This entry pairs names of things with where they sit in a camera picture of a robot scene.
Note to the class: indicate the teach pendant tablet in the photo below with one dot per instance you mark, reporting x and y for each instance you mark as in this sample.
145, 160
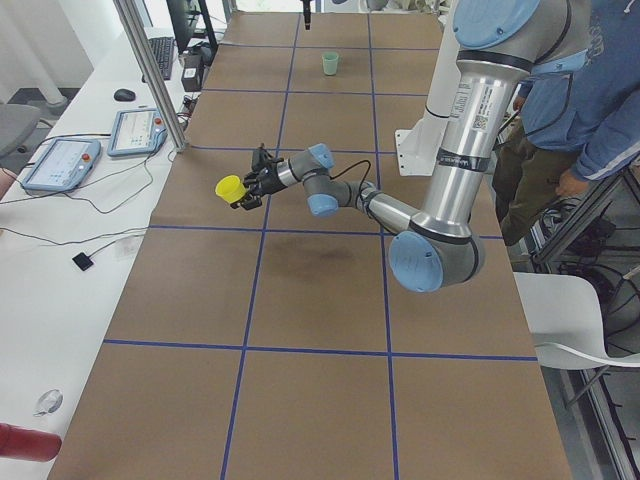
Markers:
136, 132
63, 165

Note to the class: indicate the red cylinder bottle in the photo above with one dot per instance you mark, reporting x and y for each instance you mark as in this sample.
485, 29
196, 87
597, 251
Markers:
29, 445

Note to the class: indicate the white plastic chair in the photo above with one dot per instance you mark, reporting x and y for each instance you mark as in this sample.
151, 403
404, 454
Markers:
564, 318

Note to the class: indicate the person in blue hoodie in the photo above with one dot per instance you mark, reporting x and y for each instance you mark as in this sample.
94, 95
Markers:
573, 130

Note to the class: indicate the brown paper table mat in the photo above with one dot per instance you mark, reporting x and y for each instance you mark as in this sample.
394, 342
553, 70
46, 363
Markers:
271, 344

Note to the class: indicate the small black square device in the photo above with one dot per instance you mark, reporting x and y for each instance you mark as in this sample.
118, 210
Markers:
83, 261

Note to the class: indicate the black keyboard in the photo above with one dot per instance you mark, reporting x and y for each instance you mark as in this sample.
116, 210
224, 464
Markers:
163, 49

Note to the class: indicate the green plastic cup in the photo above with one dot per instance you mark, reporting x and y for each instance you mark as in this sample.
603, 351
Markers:
330, 62

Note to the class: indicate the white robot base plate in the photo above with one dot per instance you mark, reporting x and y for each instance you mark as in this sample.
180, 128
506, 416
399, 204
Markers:
416, 150

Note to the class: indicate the far teach pendant tablet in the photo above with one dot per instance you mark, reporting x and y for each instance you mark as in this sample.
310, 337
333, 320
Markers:
136, 132

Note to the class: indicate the black power adapter box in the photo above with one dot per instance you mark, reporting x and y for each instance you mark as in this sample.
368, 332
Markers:
192, 73

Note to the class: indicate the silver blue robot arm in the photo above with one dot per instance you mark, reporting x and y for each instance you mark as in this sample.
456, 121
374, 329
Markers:
500, 43

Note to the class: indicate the yellow plastic cup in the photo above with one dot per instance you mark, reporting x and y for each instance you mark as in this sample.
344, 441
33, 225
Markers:
231, 189

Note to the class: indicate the black computer mouse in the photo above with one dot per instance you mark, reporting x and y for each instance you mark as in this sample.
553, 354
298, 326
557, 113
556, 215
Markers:
124, 95

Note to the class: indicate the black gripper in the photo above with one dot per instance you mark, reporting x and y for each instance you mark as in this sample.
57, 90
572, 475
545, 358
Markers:
264, 184

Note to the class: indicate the grey aluminium frame post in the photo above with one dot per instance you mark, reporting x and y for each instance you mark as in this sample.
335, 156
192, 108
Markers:
135, 32

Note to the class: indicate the near teach pendant tablet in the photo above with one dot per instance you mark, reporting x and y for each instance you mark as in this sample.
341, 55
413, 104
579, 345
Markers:
63, 165

